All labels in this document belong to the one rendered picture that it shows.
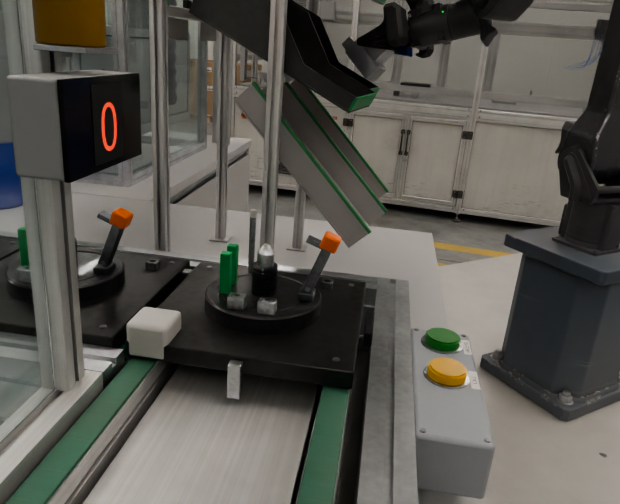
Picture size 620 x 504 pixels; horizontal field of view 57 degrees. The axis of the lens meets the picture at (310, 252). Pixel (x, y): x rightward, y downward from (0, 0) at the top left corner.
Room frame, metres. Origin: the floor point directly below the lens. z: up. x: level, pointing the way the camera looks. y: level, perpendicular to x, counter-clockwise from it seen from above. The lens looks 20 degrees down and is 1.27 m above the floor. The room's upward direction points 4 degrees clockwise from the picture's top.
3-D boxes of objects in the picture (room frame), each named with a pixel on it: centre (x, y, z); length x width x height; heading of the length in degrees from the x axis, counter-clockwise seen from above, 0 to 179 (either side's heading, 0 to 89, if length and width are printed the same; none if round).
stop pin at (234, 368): (0.50, 0.07, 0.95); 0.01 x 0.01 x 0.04; 83
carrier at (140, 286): (0.66, 0.31, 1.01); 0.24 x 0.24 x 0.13; 83
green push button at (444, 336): (0.59, -0.16, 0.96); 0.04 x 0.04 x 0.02
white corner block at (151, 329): (0.54, 0.16, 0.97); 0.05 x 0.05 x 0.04; 83
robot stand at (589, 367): (0.69, -0.35, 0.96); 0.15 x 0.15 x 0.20; 31
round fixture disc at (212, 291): (0.63, 0.05, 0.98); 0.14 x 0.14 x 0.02
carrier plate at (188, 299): (0.63, 0.05, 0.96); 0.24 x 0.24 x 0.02; 83
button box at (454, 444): (0.52, -0.15, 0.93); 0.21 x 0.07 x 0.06; 173
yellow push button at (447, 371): (0.52, -0.15, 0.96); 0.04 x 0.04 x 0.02
